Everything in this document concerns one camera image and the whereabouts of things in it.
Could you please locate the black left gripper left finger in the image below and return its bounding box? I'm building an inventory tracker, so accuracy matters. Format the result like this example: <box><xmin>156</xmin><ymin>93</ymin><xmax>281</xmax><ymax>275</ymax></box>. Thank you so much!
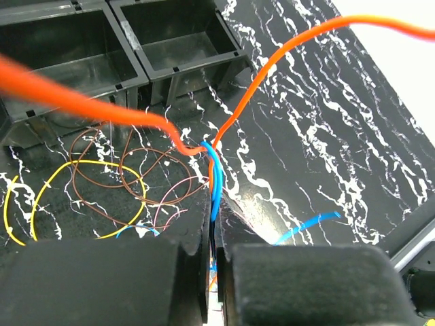
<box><xmin>1</xmin><ymin>190</ymin><xmax>211</xmax><ymax>325</ymax></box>

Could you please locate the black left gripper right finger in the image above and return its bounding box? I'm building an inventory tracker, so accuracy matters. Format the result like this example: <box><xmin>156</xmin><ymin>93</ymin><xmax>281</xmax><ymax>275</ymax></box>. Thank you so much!
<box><xmin>215</xmin><ymin>196</ymin><xmax>416</xmax><ymax>325</ymax></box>

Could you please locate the blue cable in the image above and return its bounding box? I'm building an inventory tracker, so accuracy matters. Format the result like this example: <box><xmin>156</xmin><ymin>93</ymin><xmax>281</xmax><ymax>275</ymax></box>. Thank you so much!
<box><xmin>115</xmin><ymin>141</ymin><xmax>343</xmax><ymax>272</ymax></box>

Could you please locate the yellow cable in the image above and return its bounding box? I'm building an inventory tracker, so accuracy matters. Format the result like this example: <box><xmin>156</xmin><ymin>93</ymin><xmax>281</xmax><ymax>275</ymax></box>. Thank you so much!
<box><xmin>3</xmin><ymin>160</ymin><xmax>147</xmax><ymax>246</ymax></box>

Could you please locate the orange cable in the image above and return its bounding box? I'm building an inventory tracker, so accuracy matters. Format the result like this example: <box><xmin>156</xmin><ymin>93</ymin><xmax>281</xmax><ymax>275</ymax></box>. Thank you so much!
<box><xmin>0</xmin><ymin>14</ymin><xmax>435</xmax><ymax>293</ymax></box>

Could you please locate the black storage bin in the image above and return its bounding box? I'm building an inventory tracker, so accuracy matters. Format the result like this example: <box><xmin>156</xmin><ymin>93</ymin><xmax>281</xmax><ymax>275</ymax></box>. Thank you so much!
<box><xmin>1</xmin><ymin>1</ymin><xmax>149</xmax><ymax>148</ymax></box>
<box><xmin>109</xmin><ymin>1</ymin><xmax>252</xmax><ymax>105</ymax></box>

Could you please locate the pink cable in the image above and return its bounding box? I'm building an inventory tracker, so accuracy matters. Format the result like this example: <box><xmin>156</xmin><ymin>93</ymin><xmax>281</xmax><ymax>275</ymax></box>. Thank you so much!
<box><xmin>153</xmin><ymin>175</ymin><xmax>209</xmax><ymax>229</ymax></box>

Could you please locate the brown cable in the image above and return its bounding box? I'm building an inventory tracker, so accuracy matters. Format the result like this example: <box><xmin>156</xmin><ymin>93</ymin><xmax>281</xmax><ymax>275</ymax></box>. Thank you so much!
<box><xmin>69</xmin><ymin>124</ymin><xmax>208</xmax><ymax>229</ymax></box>

